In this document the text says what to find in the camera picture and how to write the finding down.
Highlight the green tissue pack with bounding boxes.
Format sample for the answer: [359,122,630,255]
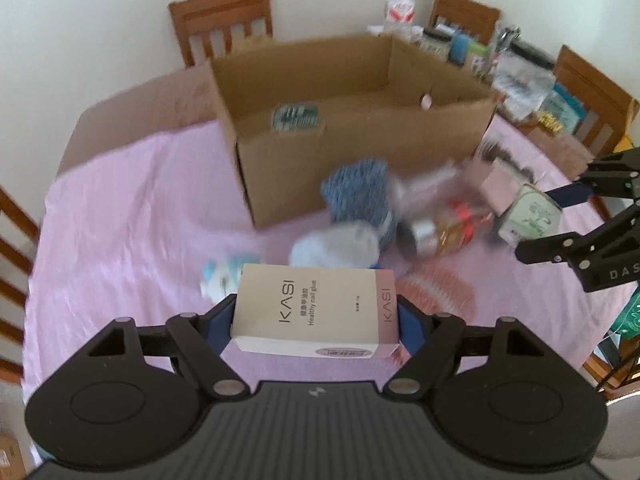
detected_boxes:
[497,183,562,248]

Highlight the pink knitted sock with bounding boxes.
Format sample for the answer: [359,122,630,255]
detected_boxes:
[396,262,477,324]

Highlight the pink KASI box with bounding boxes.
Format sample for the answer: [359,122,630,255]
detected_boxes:
[231,264,399,359]

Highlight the clear jar brown lumps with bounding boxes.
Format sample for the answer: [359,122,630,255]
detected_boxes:
[473,131,536,184]

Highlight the green medical mask pack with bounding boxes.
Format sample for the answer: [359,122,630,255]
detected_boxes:
[271,103,320,131]

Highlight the blue white plush toy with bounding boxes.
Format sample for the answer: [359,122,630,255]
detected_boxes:
[200,252,260,304]

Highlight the wooden chair right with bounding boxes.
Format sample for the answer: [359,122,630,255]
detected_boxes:
[553,44,639,157]

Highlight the silver lid jar yellow contents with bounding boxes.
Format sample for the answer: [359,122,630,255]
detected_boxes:
[396,200,495,260]

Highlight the pink table cloth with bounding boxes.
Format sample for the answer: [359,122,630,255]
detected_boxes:
[23,122,634,396]

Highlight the white blue cuff sock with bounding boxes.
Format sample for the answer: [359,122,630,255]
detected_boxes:
[288,221,380,269]

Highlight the clear plastic bag clutter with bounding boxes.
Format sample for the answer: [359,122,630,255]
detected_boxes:
[491,50,555,124]

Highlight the empty clear plastic jar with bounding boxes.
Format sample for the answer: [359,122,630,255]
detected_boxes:
[387,162,459,216]

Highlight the blue knitted sock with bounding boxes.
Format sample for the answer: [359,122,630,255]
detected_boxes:
[320,158,397,248]

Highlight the blue round container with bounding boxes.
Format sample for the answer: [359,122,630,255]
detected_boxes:
[448,32,470,66]

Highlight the wooden chair left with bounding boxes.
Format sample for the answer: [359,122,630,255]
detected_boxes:
[1,188,40,385]

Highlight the black lid glass jar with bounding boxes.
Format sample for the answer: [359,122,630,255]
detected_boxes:
[420,28,452,62]

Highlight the brown cardboard box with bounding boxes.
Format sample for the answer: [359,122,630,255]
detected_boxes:
[212,36,497,229]

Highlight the plastic water bottle red label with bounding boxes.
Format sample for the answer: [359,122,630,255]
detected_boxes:
[383,0,416,39]

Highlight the wooden chair behind table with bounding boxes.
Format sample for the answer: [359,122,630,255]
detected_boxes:
[168,0,273,67]

